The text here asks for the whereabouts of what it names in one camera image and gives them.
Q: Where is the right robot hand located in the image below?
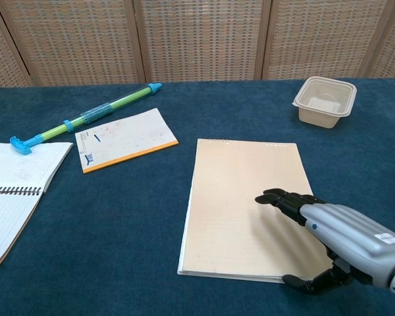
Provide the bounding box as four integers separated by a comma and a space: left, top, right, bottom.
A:
254, 188, 395, 296

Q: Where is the beige lined notepad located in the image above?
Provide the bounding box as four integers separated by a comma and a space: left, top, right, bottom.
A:
177, 138, 334, 284

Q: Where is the open spiral lined notebook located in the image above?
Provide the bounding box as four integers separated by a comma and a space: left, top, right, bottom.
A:
0, 141, 74, 271

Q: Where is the beige plastic food container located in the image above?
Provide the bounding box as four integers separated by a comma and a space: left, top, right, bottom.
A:
291, 76, 357, 129

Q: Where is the dark teal tablecloth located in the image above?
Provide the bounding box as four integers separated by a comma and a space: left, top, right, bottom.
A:
0, 76, 395, 316

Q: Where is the white orange-edged notepad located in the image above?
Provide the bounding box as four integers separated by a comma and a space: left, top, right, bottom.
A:
74, 107, 179, 174

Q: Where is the woven rattan folding screen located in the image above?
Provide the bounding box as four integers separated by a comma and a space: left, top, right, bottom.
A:
0, 0, 395, 89

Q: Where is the green blue water pump toy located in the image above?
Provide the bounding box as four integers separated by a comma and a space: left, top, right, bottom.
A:
9, 82, 163, 156

